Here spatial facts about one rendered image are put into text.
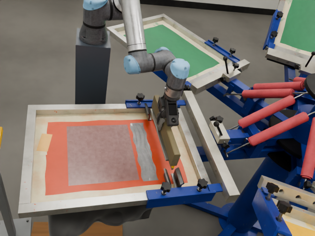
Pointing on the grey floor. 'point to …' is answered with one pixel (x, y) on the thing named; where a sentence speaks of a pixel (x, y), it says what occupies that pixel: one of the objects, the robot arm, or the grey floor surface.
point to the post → (11, 224)
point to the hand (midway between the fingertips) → (164, 129)
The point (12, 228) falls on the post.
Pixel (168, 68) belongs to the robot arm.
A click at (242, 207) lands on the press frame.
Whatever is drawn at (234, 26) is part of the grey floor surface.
